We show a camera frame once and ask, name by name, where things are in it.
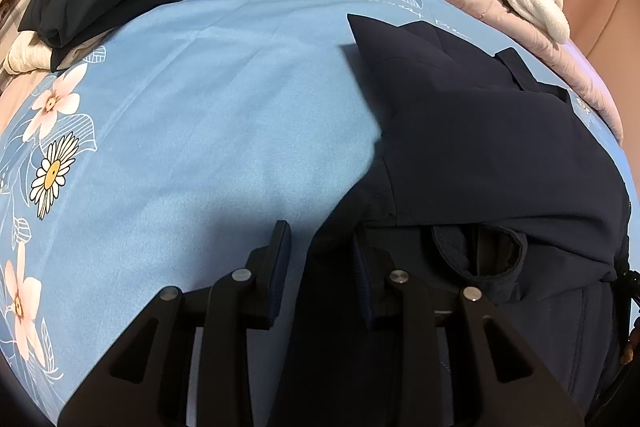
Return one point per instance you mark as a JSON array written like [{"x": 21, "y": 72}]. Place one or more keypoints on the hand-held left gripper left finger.
[{"x": 280, "y": 257}]

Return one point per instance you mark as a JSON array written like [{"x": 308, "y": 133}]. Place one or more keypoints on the white cloth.
[{"x": 25, "y": 54}]

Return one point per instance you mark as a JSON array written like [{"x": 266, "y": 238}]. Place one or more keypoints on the blue floral bed sheet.
[{"x": 200, "y": 107}]

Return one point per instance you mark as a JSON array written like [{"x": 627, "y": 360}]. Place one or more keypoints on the navy collared shirt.
[{"x": 475, "y": 147}]

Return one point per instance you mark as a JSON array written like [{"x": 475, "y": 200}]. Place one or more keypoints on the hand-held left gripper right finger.
[{"x": 362, "y": 277}]

